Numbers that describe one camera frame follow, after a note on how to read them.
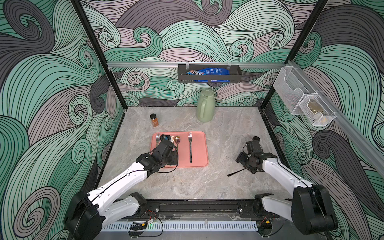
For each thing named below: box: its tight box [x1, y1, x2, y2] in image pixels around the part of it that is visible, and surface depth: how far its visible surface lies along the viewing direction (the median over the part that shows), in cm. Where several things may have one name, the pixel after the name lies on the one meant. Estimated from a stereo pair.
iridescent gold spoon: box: [174, 135, 181, 152], surface depth 100 cm
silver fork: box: [188, 132, 193, 164], surface depth 103 cm
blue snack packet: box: [186, 67, 230, 76], surface depth 94 cm
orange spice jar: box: [150, 113, 159, 127], surface depth 105 cm
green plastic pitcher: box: [196, 88, 215, 123], surface depth 98 cm
